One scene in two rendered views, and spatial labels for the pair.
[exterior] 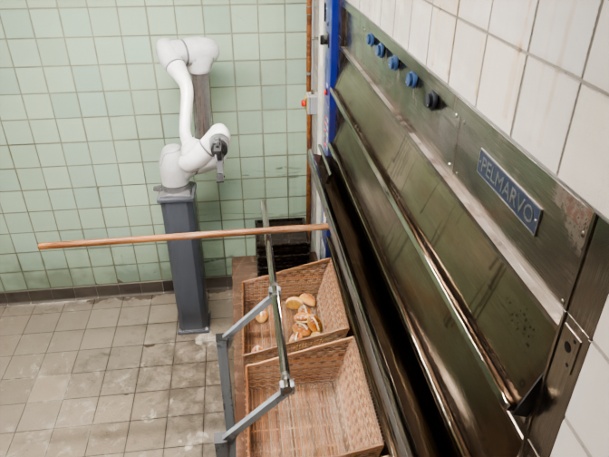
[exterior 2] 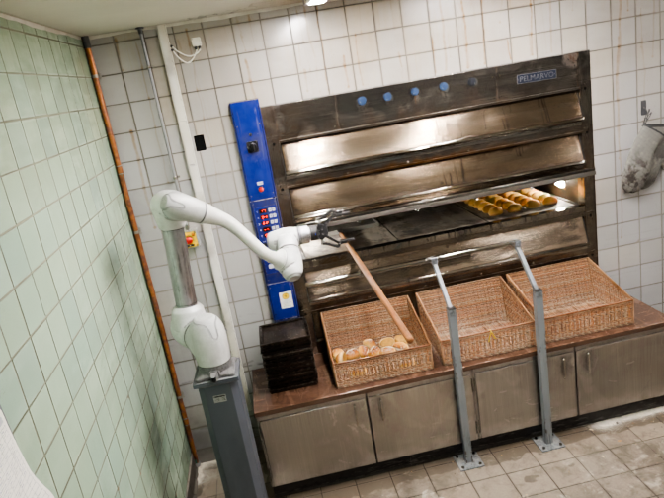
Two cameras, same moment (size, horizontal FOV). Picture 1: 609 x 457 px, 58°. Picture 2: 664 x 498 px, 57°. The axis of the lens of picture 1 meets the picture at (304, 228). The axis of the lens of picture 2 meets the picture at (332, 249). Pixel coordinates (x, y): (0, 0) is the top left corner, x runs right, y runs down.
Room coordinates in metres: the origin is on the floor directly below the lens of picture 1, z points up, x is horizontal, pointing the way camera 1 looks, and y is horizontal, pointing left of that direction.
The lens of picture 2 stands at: (2.14, 3.30, 2.24)
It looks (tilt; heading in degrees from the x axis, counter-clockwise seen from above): 16 degrees down; 271
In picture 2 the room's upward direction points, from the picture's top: 10 degrees counter-clockwise
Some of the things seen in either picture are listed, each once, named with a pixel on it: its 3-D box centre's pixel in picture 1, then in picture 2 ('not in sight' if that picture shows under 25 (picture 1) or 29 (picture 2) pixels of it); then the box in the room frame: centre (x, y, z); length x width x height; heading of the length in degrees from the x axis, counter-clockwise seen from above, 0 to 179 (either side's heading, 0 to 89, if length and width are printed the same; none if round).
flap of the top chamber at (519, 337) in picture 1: (396, 151); (435, 130); (1.52, -0.27, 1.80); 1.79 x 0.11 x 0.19; 7
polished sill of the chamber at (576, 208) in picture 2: not in sight; (445, 235); (1.53, -0.30, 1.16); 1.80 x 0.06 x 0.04; 7
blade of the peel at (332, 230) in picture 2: not in sight; (335, 225); (2.19, -0.84, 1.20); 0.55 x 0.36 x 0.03; 7
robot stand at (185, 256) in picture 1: (186, 262); (238, 461); (2.82, 0.74, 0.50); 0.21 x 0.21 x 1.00; 5
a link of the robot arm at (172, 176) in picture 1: (175, 163); (207, 337); (2.83, 0.73, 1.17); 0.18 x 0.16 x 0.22; 127
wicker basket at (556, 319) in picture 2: not in sight; (567, 297); (0.88, -0.09, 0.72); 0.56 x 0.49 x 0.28; 7
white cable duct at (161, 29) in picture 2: (319, 111); (208, 235); (2.91, -0.08, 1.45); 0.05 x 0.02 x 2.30; 7
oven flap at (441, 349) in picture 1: (389, 227); (440, 175); (1.52, -0.27, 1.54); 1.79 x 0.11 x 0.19; 7
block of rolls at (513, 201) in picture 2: not in sight; (506, 198); (1.00, -0.78, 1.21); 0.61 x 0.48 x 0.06; 97
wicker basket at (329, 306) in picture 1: (291, 314); (373, 339); (2.06, 0.07, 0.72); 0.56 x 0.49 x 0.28; 6
